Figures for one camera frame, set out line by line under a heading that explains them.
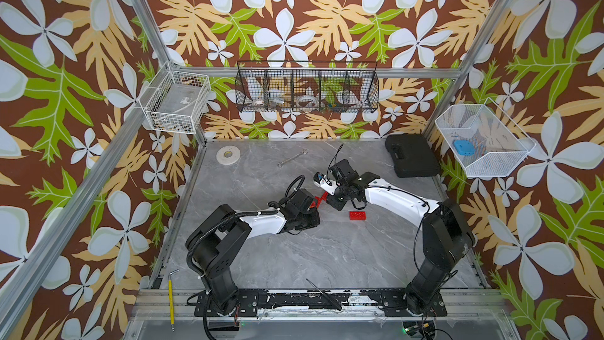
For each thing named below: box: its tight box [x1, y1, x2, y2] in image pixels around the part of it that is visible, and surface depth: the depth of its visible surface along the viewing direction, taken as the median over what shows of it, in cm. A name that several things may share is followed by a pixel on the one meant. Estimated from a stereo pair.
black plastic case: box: [384, 133, 441, 178], surface depth 112 cm
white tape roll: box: [215, 145, 242, 166], surface depth 117 cm
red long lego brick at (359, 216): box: [348, 210, 367, 222], surface depth 95 cm
